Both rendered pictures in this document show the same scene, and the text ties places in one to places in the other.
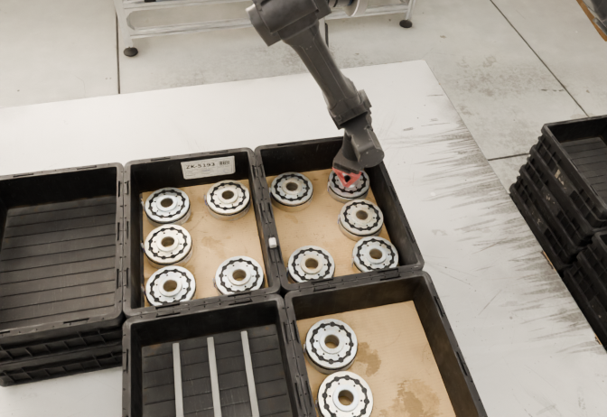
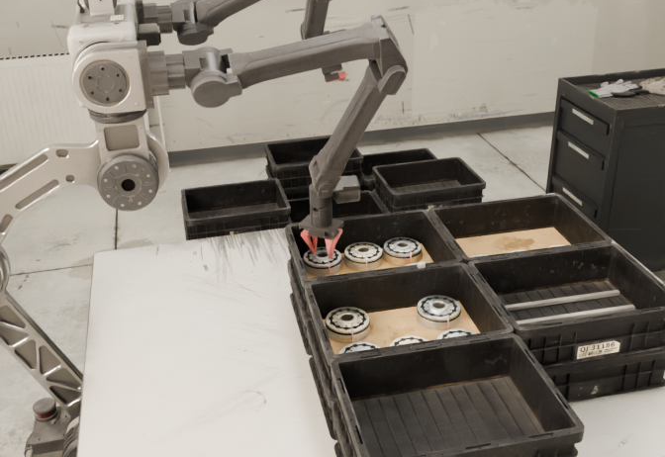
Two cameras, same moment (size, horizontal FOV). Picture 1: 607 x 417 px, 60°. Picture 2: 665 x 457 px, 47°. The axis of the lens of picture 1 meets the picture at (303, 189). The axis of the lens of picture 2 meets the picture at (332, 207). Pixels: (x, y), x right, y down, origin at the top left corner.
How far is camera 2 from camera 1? 179 cm
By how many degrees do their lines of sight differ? 68
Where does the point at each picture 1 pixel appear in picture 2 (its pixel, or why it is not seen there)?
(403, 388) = (503, 247)
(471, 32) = not seen: outside the picture
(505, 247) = not seen: hidden behind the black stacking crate
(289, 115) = (165, 342)
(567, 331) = not seen: hidden behind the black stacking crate
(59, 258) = (436, 439)
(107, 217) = (375, 412)
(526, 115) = (53, 305)
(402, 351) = (475, 247)
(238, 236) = (387, 321)
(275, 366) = (507, 297)
